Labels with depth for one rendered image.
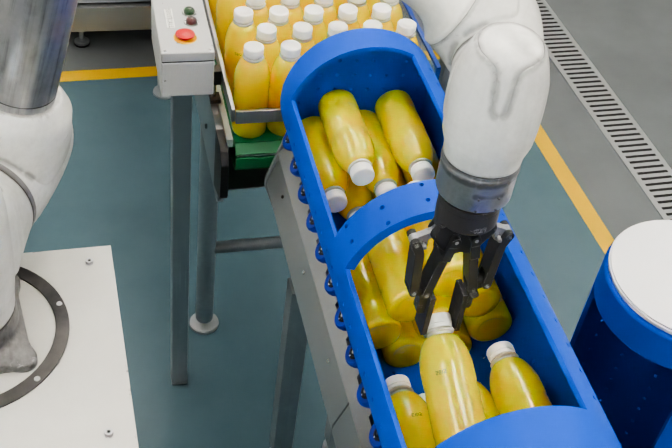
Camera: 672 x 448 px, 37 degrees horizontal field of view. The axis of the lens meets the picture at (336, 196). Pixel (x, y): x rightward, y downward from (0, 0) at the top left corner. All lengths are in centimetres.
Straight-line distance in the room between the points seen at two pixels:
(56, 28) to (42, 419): 50
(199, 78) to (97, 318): 62
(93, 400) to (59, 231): 177
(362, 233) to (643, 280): 51
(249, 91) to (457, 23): 85
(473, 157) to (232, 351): 179
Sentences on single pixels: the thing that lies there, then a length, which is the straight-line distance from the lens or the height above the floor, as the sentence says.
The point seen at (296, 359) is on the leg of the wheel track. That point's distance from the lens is 227.
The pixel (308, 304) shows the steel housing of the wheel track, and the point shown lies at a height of 87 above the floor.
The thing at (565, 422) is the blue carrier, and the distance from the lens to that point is 123.
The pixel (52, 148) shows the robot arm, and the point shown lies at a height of 127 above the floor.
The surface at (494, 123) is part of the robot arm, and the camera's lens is 106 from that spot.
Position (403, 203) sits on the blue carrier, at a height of 122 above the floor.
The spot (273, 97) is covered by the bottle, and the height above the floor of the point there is 99.
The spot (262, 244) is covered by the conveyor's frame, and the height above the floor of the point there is 31.
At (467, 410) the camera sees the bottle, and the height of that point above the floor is 116.
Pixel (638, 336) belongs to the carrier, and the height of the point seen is 99.
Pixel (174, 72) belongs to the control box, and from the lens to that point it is 193.
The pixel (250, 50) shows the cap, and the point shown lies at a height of 110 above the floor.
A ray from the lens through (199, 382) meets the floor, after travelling 273.
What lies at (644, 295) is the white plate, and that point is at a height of 104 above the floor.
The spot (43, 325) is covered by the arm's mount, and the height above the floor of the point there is 105.
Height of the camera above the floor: 217
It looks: 42 degrees down
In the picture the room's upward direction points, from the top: 8 degrees clockwise
